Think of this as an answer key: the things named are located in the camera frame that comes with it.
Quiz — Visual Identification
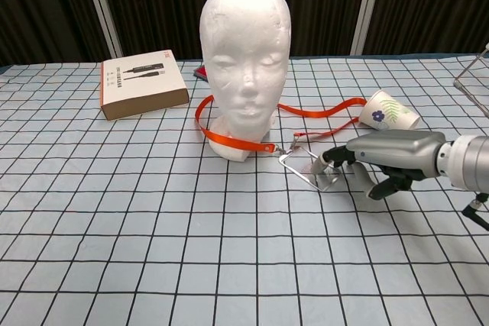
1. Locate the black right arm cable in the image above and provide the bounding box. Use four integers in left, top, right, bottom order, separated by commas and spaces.
461, 192, 489, 231

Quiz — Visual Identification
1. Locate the white cardboard product box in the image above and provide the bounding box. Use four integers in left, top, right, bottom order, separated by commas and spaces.
99, 50, 191, 121

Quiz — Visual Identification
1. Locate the black folding screen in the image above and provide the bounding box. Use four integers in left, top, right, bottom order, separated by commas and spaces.
0, 0, 489, 67

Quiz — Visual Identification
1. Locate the white foam mannequin head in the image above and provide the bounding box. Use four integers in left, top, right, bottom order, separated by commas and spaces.
199, 0, 290, 162

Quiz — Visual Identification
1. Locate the checkered tablecloth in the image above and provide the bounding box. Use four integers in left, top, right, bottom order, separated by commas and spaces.
0, 54, 489, 326

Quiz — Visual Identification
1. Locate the metal wire rack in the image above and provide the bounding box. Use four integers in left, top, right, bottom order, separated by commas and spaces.
453, 41, 489, 117

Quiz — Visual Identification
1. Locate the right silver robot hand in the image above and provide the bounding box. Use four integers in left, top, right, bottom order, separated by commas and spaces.
313, 130, 446, 201

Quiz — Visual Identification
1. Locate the orange lanyard strap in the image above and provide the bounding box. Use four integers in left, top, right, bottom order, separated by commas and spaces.
194, 95, 367, 154

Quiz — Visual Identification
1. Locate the flower print paper cup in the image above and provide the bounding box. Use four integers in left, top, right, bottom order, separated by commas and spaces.
358, 89, 421, 131

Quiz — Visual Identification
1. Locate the clear badge holder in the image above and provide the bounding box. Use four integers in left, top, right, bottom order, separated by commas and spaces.
278, 133, 343, 192

